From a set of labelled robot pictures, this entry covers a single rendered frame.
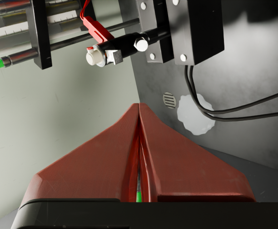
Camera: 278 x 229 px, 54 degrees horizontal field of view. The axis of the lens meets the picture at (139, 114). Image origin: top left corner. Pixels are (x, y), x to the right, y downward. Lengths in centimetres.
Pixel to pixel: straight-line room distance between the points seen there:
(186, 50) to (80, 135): 38
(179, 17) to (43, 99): 36
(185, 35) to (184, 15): 3
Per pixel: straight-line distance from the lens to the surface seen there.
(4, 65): 51
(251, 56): 53
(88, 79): 68
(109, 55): 34
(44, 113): 64
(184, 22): 40
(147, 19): 45
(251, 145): 61
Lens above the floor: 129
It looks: 34 degrees down
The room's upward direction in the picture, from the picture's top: 120 degrees counter-clockwise
